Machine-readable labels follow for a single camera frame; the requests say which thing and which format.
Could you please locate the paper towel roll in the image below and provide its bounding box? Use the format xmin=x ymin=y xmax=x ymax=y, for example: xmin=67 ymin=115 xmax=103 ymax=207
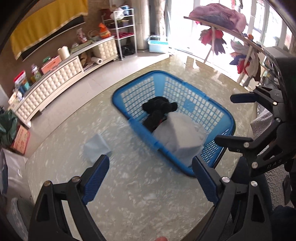
xmin=91 ymin=57 xmax=103 ymax=65

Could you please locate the orange bag on cabinet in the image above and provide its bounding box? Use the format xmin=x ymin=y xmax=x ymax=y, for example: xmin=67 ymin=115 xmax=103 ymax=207
xmin=98 ymin=23 xmax=111 ymax=39

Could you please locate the yellow TV cover cloth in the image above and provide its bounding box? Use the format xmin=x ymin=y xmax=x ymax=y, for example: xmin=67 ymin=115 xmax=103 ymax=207
xmin=10 ymin=0 xmax=88 ymax=60

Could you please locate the patterned beige curtain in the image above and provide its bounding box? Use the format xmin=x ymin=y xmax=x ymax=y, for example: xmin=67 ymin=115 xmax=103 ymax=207
xmin=149 ymin=0 xmax=171 ymax=37

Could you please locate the pink clothes pile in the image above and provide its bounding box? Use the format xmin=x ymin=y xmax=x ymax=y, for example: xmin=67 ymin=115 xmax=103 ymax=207
xmin=189 ymin=3 xmax=247 ymax=33

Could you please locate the white metal shelf rack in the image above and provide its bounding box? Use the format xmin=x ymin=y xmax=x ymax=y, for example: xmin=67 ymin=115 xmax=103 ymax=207
xmin=110 ymin=5 xmax=137 ymax=60

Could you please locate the cream plastic canister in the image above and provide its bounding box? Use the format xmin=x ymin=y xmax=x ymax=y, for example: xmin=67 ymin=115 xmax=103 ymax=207
xmin=58 ymin=46 xmax=70 ymax=60

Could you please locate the white paper shopping bag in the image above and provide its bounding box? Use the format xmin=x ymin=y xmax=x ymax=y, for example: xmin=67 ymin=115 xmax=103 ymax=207
xmin=1 ymin=149 xmax=31 ymax=200

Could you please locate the wall mounted television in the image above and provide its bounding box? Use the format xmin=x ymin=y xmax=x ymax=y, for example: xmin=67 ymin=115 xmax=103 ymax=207
xmin=20 ymin=16 xmax=85 ymax=61

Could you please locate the green plastic bag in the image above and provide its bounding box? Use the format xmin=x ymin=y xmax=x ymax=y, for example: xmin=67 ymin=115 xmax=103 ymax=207
xmin=1 ymin=110 xmax=18 ymax=147

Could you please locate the silver standing air conditioner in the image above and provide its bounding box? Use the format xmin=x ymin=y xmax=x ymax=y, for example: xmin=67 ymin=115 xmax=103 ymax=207
xmin=132 ymin=0 xmax=150 ymax=52

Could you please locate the white tufted TV cabinet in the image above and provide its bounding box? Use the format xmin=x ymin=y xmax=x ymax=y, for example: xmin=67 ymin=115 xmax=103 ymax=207
xmin=8 ymin=36 xmax=118 ymax=128

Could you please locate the pink drawer box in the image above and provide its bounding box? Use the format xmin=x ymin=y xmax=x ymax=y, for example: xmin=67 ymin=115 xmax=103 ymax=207
xmin=41 ymin=55 xmax=62 ymax=74

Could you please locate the black plush toy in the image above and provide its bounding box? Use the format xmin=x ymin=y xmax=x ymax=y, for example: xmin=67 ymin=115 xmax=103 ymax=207
xmin=142 ymin=96 xmax=178 ymax=133

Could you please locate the white foam sponge block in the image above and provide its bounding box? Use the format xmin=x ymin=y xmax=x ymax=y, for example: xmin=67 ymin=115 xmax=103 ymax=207
xmin=152 ymin=112 xmax=208 ymax=167

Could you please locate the light blue storage box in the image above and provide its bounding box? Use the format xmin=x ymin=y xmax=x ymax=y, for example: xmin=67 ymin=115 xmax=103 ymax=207
xmin=147 ymin=35 xmax=169 ymax=54

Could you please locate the light blue cloth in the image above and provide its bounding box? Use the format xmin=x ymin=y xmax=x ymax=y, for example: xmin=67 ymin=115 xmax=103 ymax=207
xmin=83 ymin=133 xmax=112 ymax=164

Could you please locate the cardboard box with print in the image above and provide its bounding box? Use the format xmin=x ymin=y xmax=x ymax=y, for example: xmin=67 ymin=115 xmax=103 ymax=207
xmin=10 ymin=125 xmax=31 ymax=155

